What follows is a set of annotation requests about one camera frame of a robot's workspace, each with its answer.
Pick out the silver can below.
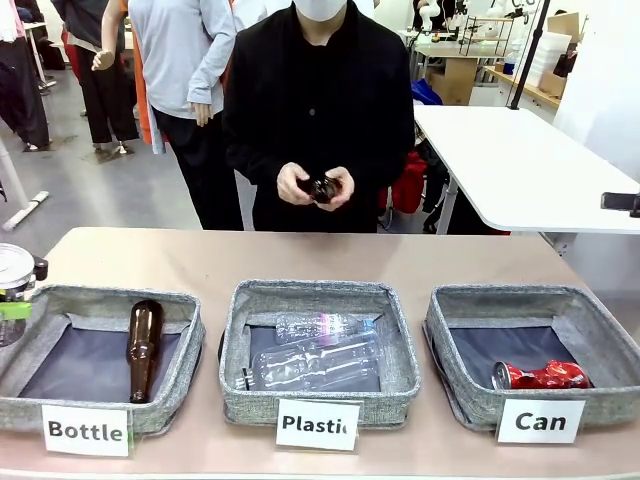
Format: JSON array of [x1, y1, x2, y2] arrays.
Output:
[[0, 243, 36, 347]]

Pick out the brown glass beer bottle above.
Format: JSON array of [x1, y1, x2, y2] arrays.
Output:
[[125, 299, 165, 404]]

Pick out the plastic bottle with pink label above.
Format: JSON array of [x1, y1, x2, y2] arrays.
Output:
[[274, 312, 377, 346]]

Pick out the small brown glass bottle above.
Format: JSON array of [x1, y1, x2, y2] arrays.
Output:
[[298, 174, 344, 204]]

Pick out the person's right forearm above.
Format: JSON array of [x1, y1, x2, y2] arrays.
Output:
[[223, 114, 301, 186]]

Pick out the person's left forearm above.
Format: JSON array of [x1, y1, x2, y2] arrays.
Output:
[[344, 114, 417, 189]]

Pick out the grey fabric basket for bottles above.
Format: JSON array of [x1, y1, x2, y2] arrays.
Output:
[[0, 284, 206, 435]]

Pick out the grey fabric basket for plastic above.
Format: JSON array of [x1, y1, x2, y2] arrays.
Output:
[[218, 278, 422, 429]]

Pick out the white Can label card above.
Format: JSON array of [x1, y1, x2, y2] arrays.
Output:
[[494, 398, 587, 445]]

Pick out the crushed red can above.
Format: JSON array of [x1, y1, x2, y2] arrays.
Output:
[[491, 359, 593, 391]]

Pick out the grey fabric basket for cans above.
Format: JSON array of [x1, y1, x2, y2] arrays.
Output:
[[422, 284, 640, 432]]

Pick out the person's right hand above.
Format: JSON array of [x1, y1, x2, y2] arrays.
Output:
[[276, 160, 317, 207]]

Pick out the person's left hand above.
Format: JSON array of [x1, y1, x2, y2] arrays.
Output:
[[317, 167, 356, 211]]

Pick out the white table leg foot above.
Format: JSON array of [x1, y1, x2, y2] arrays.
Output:
[[1, 134, 51, 232]]

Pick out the white Bottle label card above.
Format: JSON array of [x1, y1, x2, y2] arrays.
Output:
[[41, 403, 132, 458]]

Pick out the hanging black garment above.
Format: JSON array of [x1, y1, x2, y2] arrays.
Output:
[[0, 37, 51, 151]]

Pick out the figure in black trousers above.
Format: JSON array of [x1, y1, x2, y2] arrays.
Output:
[[52, 0, 141, 151]]

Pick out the bare armed mannequin, orange garment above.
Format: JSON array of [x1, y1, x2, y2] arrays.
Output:
[[92, 0, 166, 156]]

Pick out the grey shirted mannequin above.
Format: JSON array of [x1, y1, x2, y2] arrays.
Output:
[[128, 0, 245, 231]]

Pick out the large clear plastic bottle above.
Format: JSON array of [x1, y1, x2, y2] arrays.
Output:
[[241, 329, 384, 392]]

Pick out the white Plastic label card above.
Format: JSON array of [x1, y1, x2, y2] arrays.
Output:
[[274, 398, 362, 454]]

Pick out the person in black clothes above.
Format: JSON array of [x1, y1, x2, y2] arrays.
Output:
[[222, 0, 417, 234]]

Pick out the red bag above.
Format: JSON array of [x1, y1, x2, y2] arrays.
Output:
[[378, 149, 429, 216]]

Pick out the white face mask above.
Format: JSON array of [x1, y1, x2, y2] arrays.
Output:
[[291, 0, 349, 22]]

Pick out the blue bag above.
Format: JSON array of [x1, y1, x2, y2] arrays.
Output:
[[410, 77, 445, 106]]

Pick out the large cardboard box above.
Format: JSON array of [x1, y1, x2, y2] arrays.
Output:
[[427, 57, 484, 106]]

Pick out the white table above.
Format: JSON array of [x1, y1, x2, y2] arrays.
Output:
[[413, 104, 640, 235]]

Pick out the wooden workbench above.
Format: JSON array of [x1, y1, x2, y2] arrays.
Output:
[[482, 64, 561, 109]]

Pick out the black stand pole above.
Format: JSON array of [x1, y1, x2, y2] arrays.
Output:
[[507, 0, 551, 111]]

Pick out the stacked white plastic boxes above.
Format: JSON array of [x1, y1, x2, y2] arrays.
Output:
[[528, 30, 574, 86]]

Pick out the small cardboard box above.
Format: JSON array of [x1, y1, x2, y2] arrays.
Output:
[[547, 10, 581, 36]]

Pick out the black clamp device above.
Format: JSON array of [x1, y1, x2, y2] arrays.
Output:
[[599, 191, 640, 219]]

